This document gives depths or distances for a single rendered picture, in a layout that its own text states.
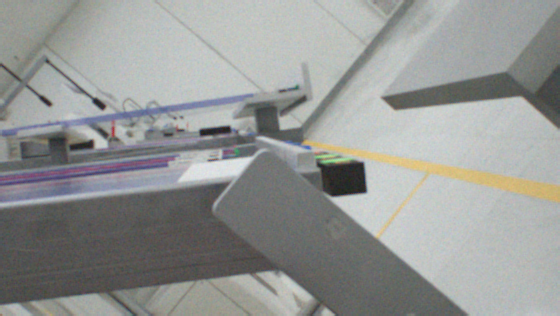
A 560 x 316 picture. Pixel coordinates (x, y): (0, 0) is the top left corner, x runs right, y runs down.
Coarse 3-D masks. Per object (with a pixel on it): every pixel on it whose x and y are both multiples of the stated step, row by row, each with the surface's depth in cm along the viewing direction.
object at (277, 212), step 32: (256, 160) 41; (224, 192) 41; (256, 192) 41; (288, 192) 42; (320, 192) 42; (224, 224) 41; (256, 224) 41; (288, 224) 42; (320, 224) 42; (352, 224) 42; (288, 256) 42; (320, 256) 42; (352, 256) 42; (384, 256) 42; (320, 288) 42; (352, 288) 42; (384, 288) 42; (416, 288) 42
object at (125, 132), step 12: (60, 84) 529; (72, 96) 530; (84, 96) 603; (96, 96) 546; (84, 108) 531; (96, 108) 546; (108, 108) 547; (84, 132) 536; (96, 132) 540; (108, 132) 547; (120, 132) 534; (132, 132) 573; (144, 132) 567; (156, 132) 571; (96, 144) 537; (120, 144) 581; (132, 144) 536
